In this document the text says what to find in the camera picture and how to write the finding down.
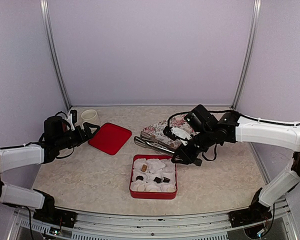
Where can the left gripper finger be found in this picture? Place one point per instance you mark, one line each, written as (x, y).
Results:
(88, 125)
(92, 132)

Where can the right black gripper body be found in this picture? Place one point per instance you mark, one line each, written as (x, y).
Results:
(192, 155)

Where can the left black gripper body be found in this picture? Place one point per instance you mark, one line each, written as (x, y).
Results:
(79, 138)

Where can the red tin lid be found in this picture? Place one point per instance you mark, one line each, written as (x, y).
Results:
(110, 138)

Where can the small black chocolate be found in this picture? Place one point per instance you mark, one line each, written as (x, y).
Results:
(166, 180)

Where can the dark chocolate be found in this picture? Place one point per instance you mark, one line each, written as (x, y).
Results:
(157, 180)

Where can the steel serving tongs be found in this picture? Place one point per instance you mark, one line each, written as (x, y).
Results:
(153, 145)

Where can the brown chocolate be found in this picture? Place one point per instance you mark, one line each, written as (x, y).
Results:
(144, 168)

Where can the black round chocolate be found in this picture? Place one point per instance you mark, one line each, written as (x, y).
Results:
(139, 178)

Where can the white round chocolate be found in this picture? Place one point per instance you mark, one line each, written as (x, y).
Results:
(141, 188)

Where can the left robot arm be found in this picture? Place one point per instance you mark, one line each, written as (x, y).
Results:
(59, 133)

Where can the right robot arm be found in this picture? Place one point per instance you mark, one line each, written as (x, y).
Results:
(276, 144)

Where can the red chocolate tin box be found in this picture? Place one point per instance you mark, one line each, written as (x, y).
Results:
(158, 166)

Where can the cream ribbed mug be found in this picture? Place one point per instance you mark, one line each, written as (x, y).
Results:
(90, 116)

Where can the floral tray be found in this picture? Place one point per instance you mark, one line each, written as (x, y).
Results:
(155, 132)

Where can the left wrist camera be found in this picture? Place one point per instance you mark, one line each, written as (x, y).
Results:
(70, 118)

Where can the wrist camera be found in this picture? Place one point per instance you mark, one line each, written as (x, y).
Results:
(175, 133)
(70, 118)

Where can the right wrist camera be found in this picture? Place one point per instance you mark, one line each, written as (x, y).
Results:
(175, 133)

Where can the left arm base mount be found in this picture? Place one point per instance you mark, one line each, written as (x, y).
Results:
(60, 217)

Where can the front aluminium rail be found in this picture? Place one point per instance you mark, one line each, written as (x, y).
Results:
(102, 226)

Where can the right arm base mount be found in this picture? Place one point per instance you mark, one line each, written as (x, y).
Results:
(244, 217)

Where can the right aluminium frame post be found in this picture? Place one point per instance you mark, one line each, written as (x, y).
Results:
(248, 53)

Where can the aluminium frame post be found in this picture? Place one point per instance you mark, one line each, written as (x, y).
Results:
(248, 53)
(44, 6)

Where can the left aluminium frame post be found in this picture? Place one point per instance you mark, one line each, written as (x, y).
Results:
(44, 6)

